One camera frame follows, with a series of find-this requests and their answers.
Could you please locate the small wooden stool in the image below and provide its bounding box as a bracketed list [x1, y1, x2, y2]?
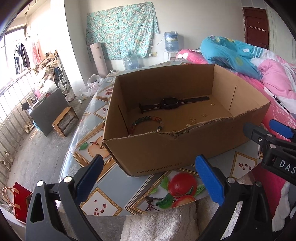
[52, 106, 79, 138]

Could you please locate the brown cardboard box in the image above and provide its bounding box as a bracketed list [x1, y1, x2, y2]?
[102, 64, 270, 176]

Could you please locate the white plastic bag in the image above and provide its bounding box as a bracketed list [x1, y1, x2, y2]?
[80, 74, 104, 97]

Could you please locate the dark mixed bead bracelet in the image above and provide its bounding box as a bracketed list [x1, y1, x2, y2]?
[128, 116, 165, 136]

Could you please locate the green floral wall cloth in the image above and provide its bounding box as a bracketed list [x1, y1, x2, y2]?
[86, 2, 159, 62]

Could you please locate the red paper gift bag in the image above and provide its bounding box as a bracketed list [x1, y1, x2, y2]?
[1, 182, 32, 223]

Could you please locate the black wrist watch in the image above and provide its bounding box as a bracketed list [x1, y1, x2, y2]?
[138, 96, 210, 113]

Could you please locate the pink rolled mat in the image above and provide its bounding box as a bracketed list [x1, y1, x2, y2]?
[90, 42, 108, 78]

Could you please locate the white glove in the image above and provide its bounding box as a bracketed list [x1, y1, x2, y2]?
[272, 181, 290, 232]

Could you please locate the clear water jug on floor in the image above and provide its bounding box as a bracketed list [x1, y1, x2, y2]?
[123, 52, 139, 70]

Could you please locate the blue patterned quilt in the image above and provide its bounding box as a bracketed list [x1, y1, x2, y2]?
[200, 35, 265, 80]

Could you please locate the gold chain abacus charm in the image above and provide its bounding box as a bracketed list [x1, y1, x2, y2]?
[186, 118, 196, 127]

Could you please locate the dark grey cabinet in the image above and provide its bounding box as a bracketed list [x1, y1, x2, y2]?
[29, 88, 69, 136]

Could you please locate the pile of clothes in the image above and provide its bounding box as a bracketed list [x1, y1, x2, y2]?
[35, 51, 71, 96]

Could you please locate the blue water jug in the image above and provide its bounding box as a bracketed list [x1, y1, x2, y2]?
[164, 31, 179, 52]

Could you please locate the dark red door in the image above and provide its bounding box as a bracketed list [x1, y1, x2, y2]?
[243, 7, 269, 49]

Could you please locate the pink floral duvet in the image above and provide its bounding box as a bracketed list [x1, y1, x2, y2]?
[176, 47, 296, 220]

